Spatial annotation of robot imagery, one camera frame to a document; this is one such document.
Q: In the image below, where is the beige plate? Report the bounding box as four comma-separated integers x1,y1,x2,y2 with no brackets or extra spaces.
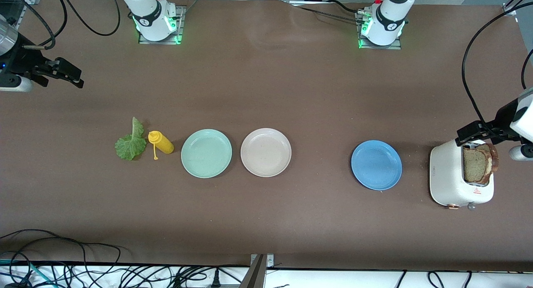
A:
240,128,292,178

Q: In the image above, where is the brown bread slice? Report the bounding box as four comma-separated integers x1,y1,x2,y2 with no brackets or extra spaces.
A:
463,146,492,185
477,143,499,175

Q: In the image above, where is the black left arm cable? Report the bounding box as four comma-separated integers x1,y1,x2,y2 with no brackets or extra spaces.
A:
460,3,533,138

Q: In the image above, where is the mint green plate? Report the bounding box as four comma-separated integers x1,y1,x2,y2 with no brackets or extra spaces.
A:
181,129,232,179

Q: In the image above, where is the white toaster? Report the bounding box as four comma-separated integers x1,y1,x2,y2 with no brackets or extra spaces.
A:
429,139,495,210

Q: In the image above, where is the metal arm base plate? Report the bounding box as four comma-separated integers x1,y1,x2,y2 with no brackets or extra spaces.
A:
138,5,184,45
357,11,402,50

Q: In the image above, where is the blue plate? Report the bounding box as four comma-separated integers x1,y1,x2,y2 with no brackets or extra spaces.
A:
351,140,403,191

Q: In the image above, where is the thick black table cable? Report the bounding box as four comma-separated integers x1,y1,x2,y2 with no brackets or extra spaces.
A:
325,0,364,14

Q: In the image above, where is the thin black table cable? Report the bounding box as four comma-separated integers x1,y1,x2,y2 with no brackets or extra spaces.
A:
298,7,365,23

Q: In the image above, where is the green lettuce leaf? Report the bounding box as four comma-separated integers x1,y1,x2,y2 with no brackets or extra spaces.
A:
115,117,147,161

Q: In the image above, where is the yellow mustard squeeze bottle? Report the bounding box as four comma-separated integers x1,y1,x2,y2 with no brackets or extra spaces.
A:
148,130,174,160

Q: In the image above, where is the grey metal table bracket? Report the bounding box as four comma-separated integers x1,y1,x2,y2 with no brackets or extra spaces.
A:
239,254,274,288

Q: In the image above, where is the teal floor cable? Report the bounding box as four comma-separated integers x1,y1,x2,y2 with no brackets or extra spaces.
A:
0,259,46,288

